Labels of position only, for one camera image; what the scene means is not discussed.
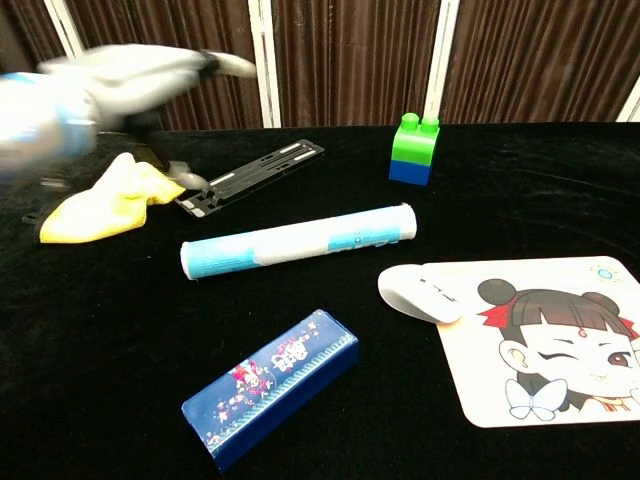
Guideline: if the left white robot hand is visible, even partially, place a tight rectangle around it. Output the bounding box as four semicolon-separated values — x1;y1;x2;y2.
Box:
38;43;259;194

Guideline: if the white computer mouse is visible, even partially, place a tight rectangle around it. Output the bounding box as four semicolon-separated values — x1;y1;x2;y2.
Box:
377;263;464;325

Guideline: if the cartoon girl mouse pad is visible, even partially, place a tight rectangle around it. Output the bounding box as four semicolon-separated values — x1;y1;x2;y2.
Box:
417;255;640;429

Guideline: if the brown pleated curtain panel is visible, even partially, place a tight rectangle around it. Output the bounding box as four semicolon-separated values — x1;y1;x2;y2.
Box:
0;0;66;74
67;0;264;132
439;0;640;124
272;0;441;127

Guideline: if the black folding laptop stand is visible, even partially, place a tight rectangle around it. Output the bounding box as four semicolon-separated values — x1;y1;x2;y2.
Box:
174;138;326;219

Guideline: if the white and blue rolled tube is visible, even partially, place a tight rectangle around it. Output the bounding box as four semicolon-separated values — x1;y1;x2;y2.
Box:
179;202;419;280

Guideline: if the black velvet tablecloth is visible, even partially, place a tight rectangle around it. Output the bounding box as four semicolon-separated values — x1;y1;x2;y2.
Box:
0;122;640;480

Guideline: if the green and blue toy brick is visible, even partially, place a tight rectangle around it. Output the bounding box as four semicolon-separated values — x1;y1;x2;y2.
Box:
388;112;441;187

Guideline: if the blue patterned rectangular box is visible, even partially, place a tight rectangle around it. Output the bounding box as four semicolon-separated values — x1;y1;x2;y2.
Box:
180;308;360;474

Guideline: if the white frame post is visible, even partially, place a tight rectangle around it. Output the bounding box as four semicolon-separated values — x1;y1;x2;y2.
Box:
422;0;461;126
247;0;282;129
42;0;86;59
615;89;640;124

